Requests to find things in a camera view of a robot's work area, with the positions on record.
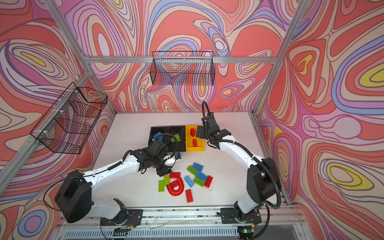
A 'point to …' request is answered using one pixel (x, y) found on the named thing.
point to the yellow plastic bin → (189, 139)
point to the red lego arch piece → (179, 182)
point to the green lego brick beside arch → (166, 178)
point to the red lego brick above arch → (175, 175)
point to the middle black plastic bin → (180, 130)
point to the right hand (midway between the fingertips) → (206, 133)
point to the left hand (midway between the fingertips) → (172, 164)
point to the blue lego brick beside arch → (189, 181)
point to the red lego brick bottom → (189, 196)
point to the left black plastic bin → (165, 131)
